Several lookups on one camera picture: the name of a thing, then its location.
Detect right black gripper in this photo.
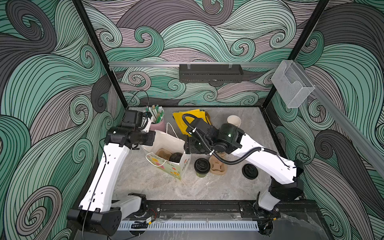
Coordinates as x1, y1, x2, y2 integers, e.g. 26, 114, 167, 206
182, 134, 220, 153

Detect white paper takeout bag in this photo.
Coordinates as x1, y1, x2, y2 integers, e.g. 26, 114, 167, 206
143, 123, 191, 180

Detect green paper coffee cup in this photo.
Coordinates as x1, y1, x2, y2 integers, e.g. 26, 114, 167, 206
196, 172, 208, 178

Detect brown pulp carrier single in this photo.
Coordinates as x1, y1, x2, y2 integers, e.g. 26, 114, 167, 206
156, 149, 173, 161

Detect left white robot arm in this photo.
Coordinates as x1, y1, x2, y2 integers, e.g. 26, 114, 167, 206
67, 127, 156, 237

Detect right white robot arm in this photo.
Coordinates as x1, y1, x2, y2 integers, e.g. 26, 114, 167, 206
182, 114, 304, 212

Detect black coffee lid stack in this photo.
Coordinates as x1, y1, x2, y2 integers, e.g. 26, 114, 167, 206
242, 164, 259, 180

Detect pink cup of stirrers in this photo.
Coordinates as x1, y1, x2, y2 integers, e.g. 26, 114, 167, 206
146, 105, 167, 132

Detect yellow napkin stack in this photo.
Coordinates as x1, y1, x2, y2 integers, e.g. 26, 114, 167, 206
172, 109, 212, 137

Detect brown pulp cup carrier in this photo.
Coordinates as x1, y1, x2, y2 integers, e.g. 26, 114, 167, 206
209, 155, 228, 176

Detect stack of green paper cups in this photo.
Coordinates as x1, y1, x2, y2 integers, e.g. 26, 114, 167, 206
227, 115, 242, 127

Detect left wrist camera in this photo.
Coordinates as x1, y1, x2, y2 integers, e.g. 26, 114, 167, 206
120, 110, 152, 130

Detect black wall-mounted tray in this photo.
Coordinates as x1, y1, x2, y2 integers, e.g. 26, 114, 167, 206
179, 64, 244, 85

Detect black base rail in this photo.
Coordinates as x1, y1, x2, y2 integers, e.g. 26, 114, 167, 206
125, 200, 321, 220

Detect white slotted cable duct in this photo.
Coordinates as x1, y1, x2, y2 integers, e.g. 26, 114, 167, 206
118, 220, 259, 232

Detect clear acrylic wall holder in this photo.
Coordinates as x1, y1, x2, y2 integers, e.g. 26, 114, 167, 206
271, 60, 315, 109

